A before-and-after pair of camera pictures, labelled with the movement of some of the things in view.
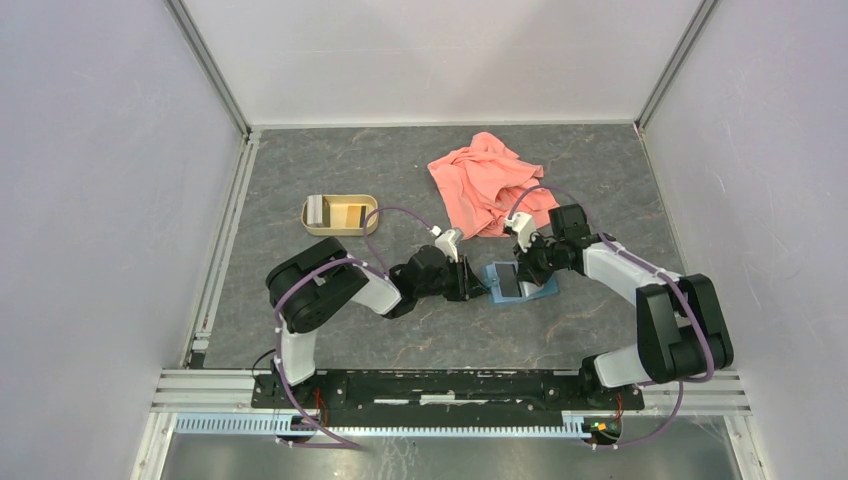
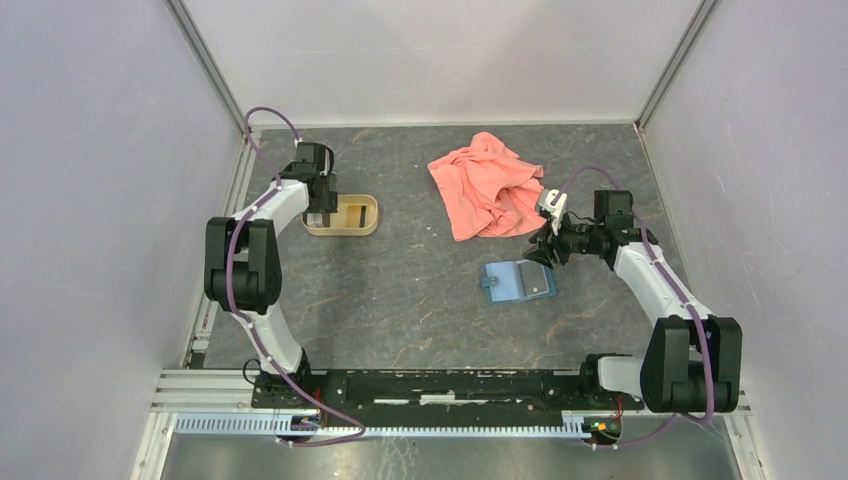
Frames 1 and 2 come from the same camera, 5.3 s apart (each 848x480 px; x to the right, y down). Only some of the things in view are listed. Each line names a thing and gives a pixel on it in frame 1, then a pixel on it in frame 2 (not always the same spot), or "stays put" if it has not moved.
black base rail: x=441 y=394 stays put
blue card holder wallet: x=504 y=285 stays put
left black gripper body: x=445 y=284 to x=327 y=204
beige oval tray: x=344 y=215 stays put
